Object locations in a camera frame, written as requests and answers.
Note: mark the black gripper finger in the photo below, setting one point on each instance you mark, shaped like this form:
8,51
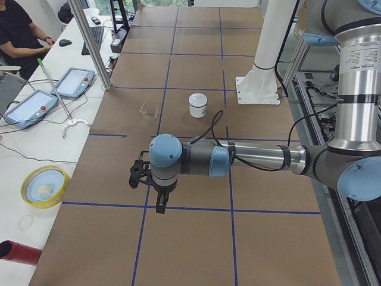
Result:
161,204

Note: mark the white enamel mug blue rim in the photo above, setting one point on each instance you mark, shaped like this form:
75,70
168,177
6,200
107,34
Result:
197,112

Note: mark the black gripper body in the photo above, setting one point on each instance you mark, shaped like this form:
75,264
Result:
162,190

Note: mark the yellow bowl with blue plate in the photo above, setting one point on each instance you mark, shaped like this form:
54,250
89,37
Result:
44,187

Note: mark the aluminium frame post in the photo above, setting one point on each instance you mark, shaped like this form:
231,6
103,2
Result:
79,15

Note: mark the red cylinder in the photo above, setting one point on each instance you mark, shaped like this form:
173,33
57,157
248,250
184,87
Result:
20,253

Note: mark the metal rod green tip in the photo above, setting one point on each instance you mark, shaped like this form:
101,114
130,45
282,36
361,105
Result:
55,90

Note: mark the far blue teach pendant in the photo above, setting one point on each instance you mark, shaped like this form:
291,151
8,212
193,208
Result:
74,82

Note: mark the blue teach pendant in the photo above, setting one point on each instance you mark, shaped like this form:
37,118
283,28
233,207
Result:
74,82
32,109

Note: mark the black computer mouse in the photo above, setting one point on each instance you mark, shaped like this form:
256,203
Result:
64,42

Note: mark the near blue teach pendant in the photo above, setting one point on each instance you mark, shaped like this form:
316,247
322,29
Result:
32,109

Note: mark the white curved hook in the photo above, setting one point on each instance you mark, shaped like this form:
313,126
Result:
71,123

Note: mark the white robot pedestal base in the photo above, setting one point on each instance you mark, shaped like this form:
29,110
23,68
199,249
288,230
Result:
259,86

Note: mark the clear plastic funnel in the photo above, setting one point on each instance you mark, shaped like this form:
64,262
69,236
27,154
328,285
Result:
149,110

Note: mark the white round mug lid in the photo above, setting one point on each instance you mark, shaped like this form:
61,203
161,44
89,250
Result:
198,100

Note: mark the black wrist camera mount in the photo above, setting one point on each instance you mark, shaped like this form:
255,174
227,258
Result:
140,172

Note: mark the seated person in black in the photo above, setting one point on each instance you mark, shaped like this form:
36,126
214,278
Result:
22,42

